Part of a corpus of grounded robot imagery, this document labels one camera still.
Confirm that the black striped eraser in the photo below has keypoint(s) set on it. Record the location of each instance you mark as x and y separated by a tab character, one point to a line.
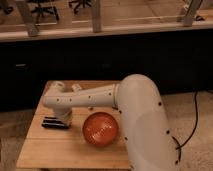
54	123

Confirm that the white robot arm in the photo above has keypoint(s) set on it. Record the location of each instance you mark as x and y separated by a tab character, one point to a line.
150	145

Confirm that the white tube with cap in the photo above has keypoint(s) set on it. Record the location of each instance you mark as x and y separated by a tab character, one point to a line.
77	87

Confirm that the orange red bowl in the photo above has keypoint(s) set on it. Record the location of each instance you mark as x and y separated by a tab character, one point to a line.
100	129

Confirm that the grey metal post middle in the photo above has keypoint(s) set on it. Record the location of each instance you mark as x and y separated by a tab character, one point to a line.
96	16

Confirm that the grey metal post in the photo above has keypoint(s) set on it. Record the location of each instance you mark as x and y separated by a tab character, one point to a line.
193	6
96	16
27	18

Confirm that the grey metal post left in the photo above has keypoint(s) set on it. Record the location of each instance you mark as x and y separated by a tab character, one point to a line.
27	18

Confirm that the grey metal post right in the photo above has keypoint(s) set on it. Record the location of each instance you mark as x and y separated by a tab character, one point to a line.
193	6

